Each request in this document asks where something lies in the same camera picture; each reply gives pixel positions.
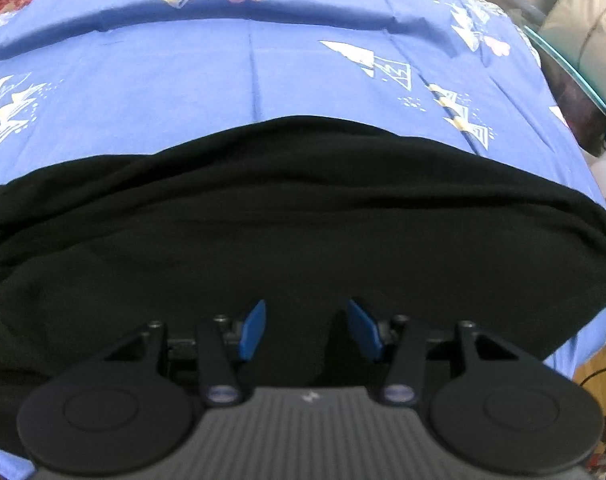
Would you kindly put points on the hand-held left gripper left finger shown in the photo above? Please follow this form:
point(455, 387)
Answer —
point(253, 331)

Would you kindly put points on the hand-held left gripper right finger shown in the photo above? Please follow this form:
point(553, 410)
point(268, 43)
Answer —
point(362, 331)

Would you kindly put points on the black pants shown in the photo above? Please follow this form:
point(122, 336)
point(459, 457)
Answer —
point(303, 220)

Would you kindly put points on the blue printed bedsheet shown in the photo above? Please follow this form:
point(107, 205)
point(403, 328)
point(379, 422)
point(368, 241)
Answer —
point(233, 60)

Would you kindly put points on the beige cushion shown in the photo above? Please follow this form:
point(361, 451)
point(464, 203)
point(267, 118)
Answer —
point(583, 25)

